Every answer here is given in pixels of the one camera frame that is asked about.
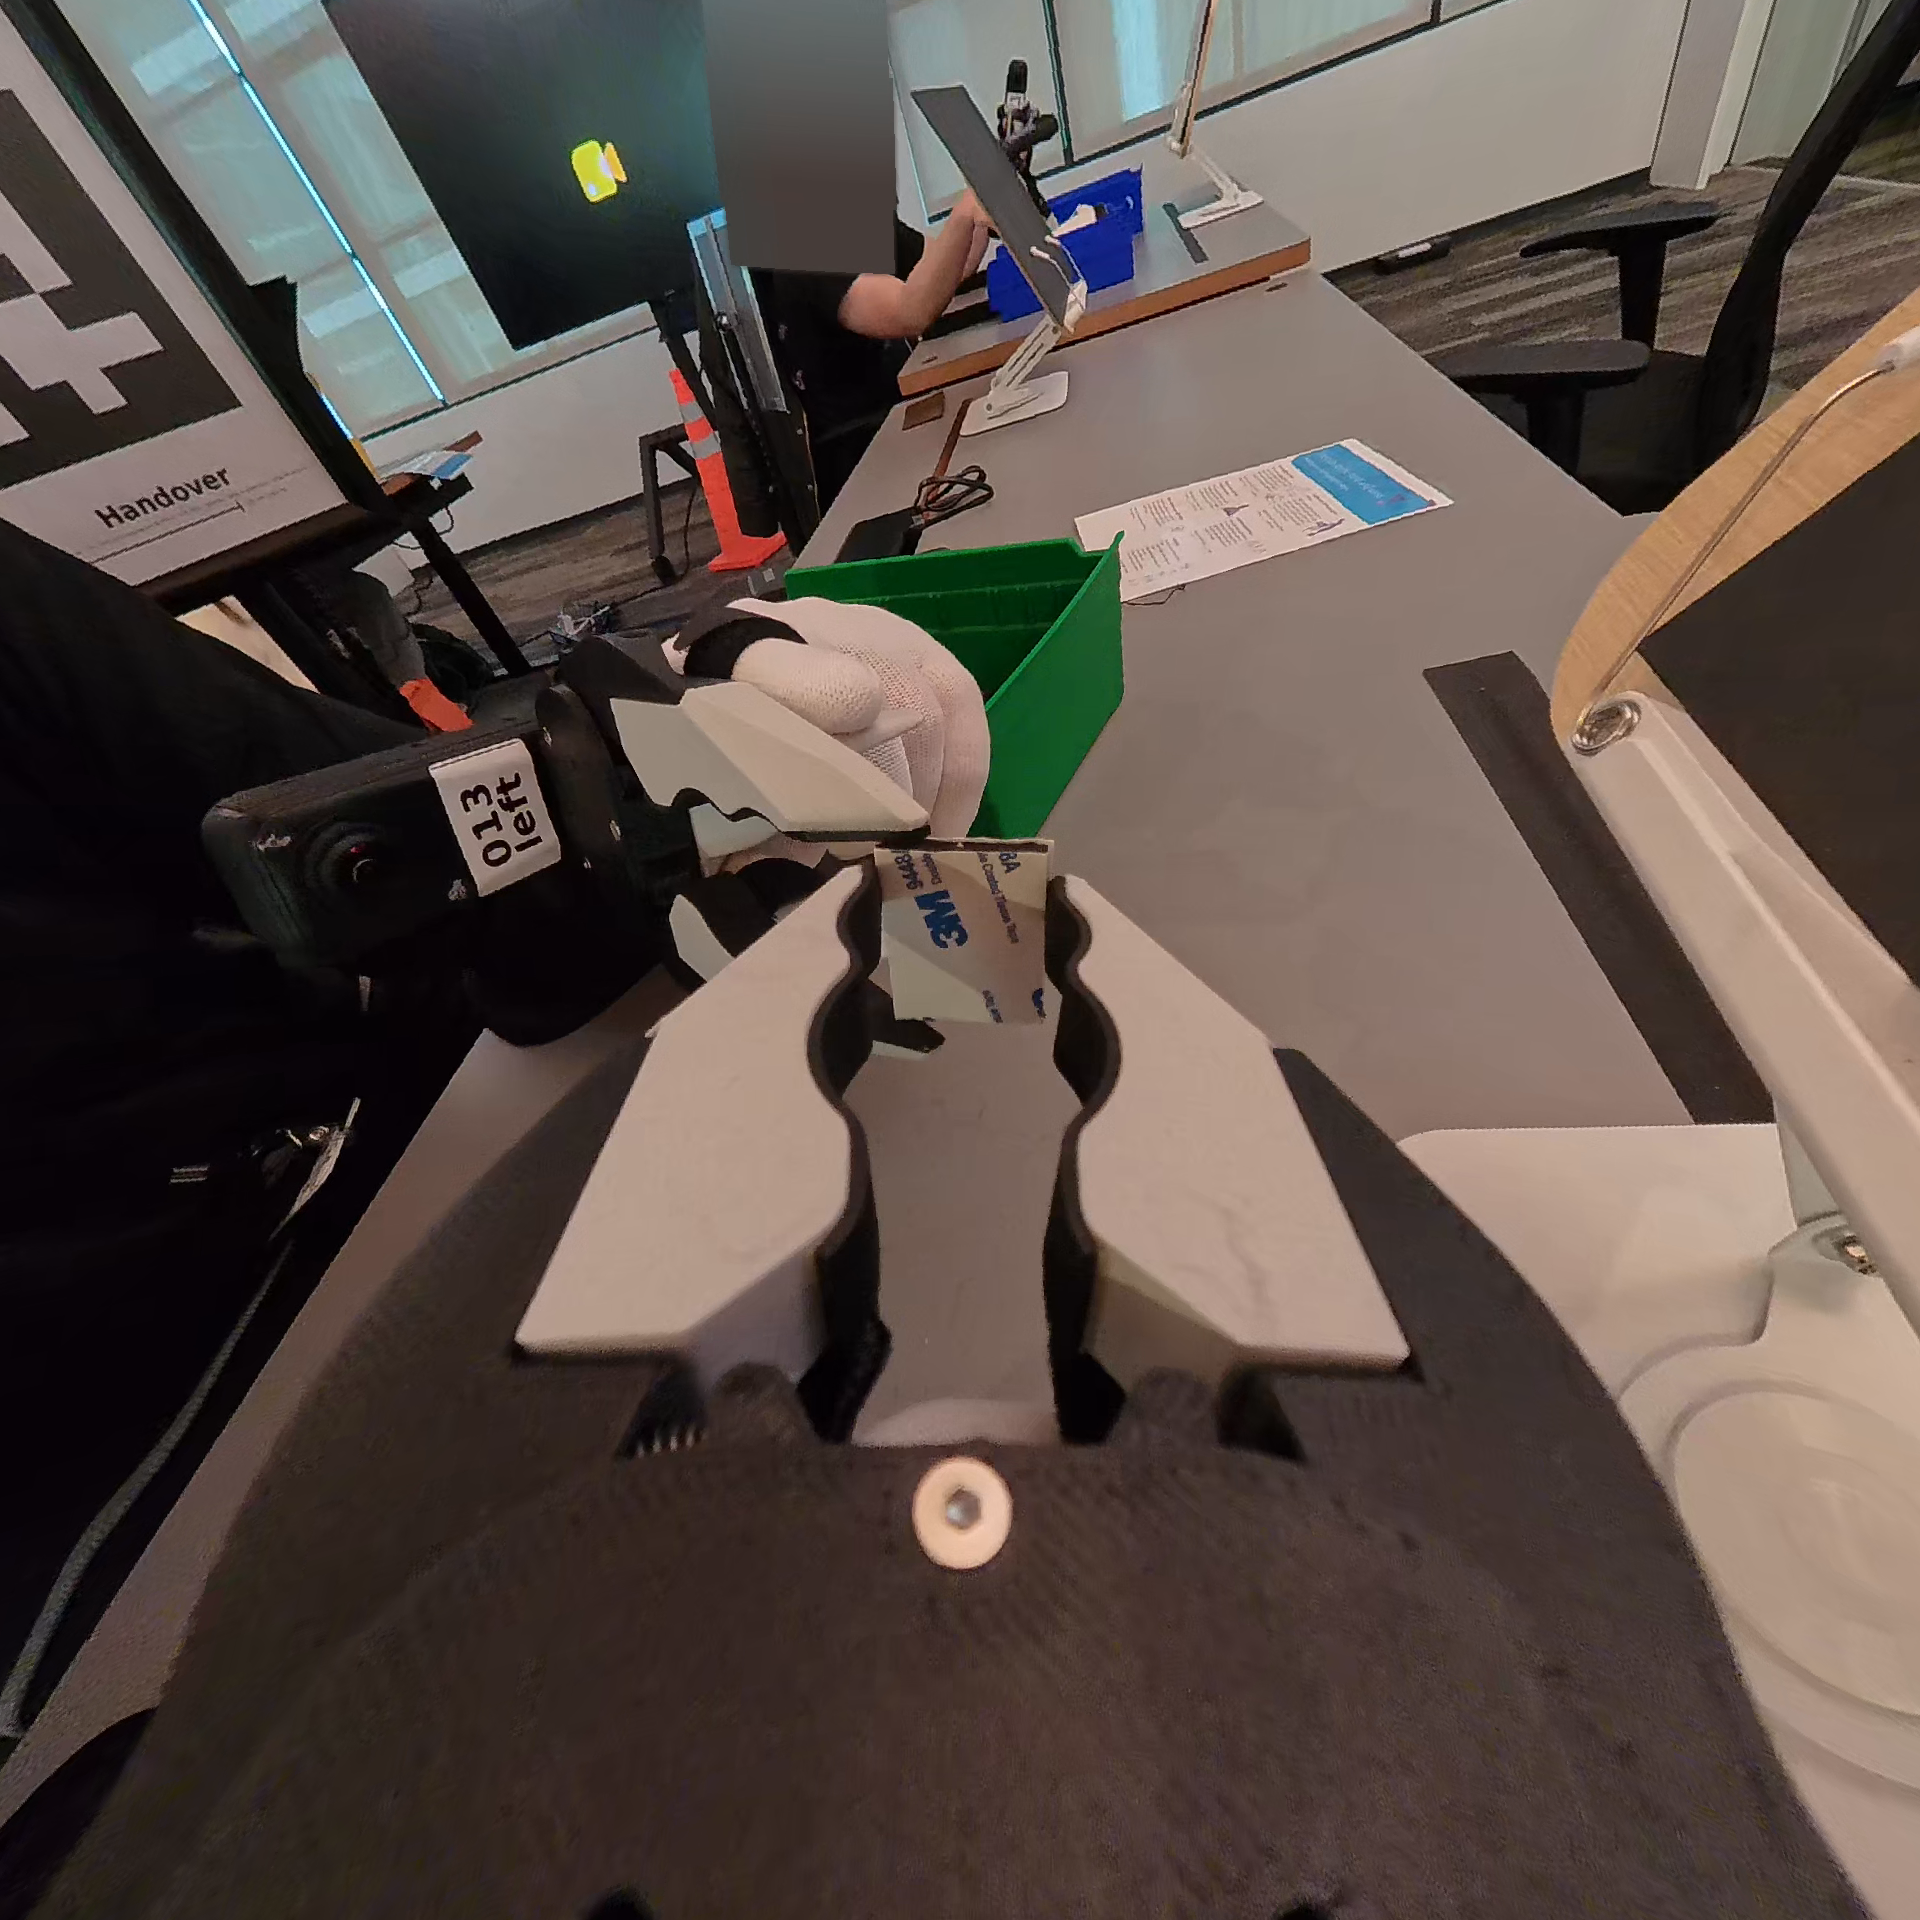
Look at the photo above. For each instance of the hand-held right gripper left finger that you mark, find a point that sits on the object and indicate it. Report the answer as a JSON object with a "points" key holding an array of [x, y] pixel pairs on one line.
{"points": [[707, 1170]]}

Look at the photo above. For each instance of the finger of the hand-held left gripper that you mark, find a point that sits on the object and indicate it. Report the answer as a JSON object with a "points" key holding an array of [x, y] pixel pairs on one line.
{"points": [[764, 759], [749, 837]]}

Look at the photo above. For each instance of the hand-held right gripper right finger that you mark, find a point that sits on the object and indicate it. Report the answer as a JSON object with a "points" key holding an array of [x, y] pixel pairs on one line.
{"points": [[1214, 1184]]}

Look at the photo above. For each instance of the small card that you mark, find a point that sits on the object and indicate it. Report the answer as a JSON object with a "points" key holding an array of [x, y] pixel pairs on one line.
{"points": [[968, 930]]}

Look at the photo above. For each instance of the person's left hand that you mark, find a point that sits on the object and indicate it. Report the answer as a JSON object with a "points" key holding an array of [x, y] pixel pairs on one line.
{"points": [[902, 675]]}

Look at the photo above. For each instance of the black flat device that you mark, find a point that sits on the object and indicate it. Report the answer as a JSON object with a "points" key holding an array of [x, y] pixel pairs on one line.
{"points": [[878, 536]]}

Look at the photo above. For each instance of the orange traffic cone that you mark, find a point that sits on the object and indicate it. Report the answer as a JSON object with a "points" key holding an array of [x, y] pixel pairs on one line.
{"points": [[730, 496]]}

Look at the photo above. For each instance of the green plastic bin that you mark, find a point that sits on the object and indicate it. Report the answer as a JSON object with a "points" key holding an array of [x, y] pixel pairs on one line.
{"points": [[1051, 661]]}

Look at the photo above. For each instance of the black easel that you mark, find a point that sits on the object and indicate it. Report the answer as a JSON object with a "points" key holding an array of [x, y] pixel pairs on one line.
{"points": [[450, 594]]}

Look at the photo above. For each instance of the black scissors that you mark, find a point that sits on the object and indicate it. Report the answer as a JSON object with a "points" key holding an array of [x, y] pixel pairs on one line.
{"points": [[958, 491]]}

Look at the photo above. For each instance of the white tablet stand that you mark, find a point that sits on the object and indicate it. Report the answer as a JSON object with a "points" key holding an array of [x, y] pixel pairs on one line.
{"points": [[1028, 376]]}

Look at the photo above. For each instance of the white mat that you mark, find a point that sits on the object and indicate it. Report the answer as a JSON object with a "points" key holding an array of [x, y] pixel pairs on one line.
{"points": [[1725, 1350]]}

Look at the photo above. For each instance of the person's black clothing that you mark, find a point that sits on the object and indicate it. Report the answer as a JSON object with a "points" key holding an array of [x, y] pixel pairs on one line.
{"points": [[90, 1350]]}

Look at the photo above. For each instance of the black and white poster sign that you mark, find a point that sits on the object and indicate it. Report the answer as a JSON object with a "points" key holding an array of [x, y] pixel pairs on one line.
{"points": [[135, 376]]}

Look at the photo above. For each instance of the printed paper sheet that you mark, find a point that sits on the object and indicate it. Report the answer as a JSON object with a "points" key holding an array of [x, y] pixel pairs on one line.
{"points": [[1276, 502]]}

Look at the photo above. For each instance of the blue plastic bin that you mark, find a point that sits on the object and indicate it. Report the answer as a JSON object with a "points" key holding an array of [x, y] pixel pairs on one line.
{"points": [[1088, 255]]}

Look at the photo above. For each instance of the dark tablet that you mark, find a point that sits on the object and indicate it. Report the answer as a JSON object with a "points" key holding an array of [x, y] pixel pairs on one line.
{"points": [[989, 180]]}

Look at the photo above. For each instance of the wooden-edged grey desk riser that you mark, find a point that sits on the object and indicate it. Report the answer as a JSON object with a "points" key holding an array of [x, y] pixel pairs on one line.
{"points": [[1185, 278]]}

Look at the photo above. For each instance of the large black screen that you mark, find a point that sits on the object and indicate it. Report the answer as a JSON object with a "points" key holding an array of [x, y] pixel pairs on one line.
{"points": [[482, 166]]}

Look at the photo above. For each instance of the thin metal rod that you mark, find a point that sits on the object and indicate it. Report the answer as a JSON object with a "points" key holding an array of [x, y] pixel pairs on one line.
{"points": [[1725, 509]]}

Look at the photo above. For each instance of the black office chair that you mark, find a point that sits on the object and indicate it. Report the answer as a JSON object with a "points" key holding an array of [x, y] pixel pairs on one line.
{"points": [[1725, 360]]}

